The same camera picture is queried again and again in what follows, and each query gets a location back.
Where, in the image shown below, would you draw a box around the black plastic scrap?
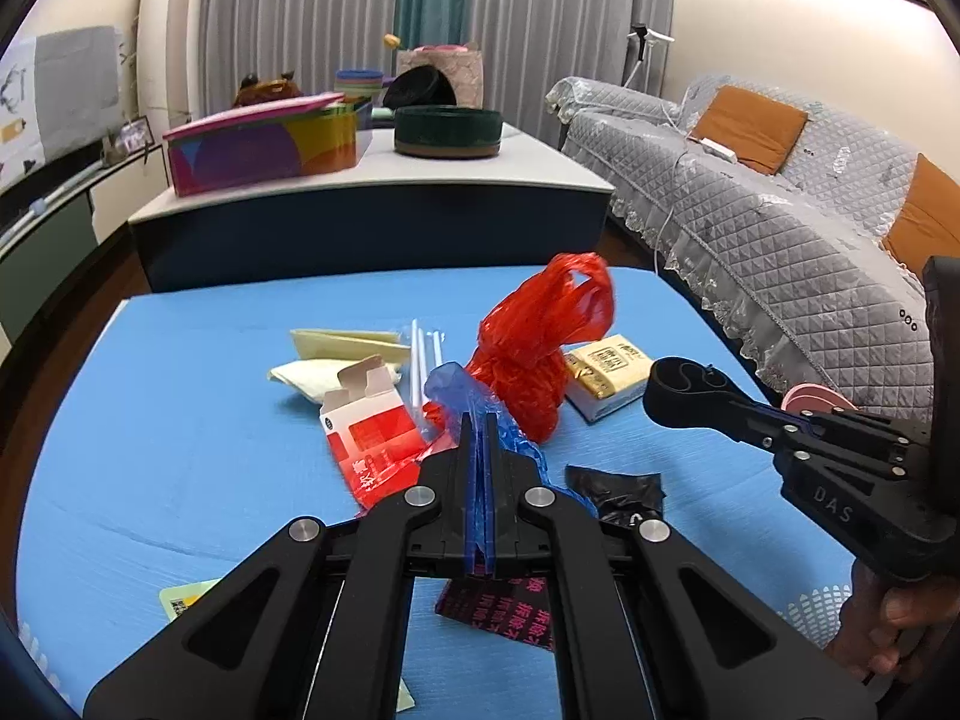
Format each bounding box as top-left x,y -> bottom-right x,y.
564,465 -> 668,526

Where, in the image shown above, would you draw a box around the pink quilted basket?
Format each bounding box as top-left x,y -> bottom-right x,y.
396,43 -> 485,110

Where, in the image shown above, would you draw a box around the orange cushion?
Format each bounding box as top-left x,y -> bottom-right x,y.
881,154 -> 960,278
690,86 -> 809,176

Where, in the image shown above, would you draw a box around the blue plastic bag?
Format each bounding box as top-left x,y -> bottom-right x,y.
424,361 -> 601,518

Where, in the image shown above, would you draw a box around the yellow tissue pack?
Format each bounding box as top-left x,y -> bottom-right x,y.
562,334 -> 653,422

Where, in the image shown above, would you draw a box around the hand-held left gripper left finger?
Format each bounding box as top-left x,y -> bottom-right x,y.
82,412 -> 481,720

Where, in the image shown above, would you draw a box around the white straws in clear wrapper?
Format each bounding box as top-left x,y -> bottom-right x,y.
409,319 -> 447,428

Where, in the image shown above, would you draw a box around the person's right hand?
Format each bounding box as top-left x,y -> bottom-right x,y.
829,559 -> 960,685

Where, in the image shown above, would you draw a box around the multicoloured storage box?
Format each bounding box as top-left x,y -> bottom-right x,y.
163,92 -> 374,198

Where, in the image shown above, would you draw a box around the pink plastic bin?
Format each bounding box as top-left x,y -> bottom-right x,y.
780,382 -> 856,415

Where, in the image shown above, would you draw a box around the white power strip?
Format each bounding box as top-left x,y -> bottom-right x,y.
690,136 -> 740,164

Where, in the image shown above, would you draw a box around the dark green round basin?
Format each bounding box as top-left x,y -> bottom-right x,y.
394,105 -> 502,160

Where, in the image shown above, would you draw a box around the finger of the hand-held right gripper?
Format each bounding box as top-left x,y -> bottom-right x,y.
643,356 -> 932,481

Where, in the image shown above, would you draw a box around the red and white carton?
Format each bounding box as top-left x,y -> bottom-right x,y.
319,355 -> 428,511

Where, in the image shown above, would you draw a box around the green and yellow card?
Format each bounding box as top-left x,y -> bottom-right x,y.
159,580 -> 220,620

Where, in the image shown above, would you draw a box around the brown ornament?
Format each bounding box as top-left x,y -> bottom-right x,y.
232,71 -> 305,107

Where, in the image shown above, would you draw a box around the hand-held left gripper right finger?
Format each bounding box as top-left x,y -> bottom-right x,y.
484,412 -> 878,720

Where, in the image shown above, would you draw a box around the cream paper napkin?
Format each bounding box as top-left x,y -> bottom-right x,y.
268,358 -> 353,410

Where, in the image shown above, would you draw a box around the black wrapper with pink print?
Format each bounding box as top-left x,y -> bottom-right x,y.
435,577 -> 556,650

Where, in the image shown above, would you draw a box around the white power cable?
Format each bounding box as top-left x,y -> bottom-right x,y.
651,101 -> 695,272

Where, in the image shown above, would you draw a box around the white rod with blue tip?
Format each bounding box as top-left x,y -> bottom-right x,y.
0,191 -> 62,242

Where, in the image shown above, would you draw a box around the blue foam mat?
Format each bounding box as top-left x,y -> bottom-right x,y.
15,264 -> 856,720

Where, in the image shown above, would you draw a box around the white phone stand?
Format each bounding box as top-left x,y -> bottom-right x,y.
622,22 -> 674,100

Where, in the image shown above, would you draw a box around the small photo frame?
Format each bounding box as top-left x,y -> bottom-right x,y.
105,116 -> 155,162

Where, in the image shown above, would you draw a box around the television cabinet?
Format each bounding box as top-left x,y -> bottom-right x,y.
0,142 -> 170,346

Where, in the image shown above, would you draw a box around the white and navy coffee table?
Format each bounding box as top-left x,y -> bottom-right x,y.
127,120 -> 616,293

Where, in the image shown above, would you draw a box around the grey quilted sofa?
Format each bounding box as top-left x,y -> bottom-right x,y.
546,75 -> 960,421

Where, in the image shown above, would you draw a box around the stack of coloured bowls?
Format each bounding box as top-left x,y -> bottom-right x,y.
335,69 -> 385,98

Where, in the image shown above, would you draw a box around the pale yellow folded paper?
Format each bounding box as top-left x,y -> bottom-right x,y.
291,328 -> 412,368

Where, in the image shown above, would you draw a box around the black hat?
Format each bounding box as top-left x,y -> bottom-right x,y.
382,65 -> 458,110

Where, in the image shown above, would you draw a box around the grey curtain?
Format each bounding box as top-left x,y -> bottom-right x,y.
465,0 -> 680,158
187,0 -> 406,117

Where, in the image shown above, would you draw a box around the red plastic bag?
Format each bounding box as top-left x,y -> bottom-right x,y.
466,253 -> 616,443

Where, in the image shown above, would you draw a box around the television with grey cover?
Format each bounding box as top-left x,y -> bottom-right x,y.
0,25 -> 125,181

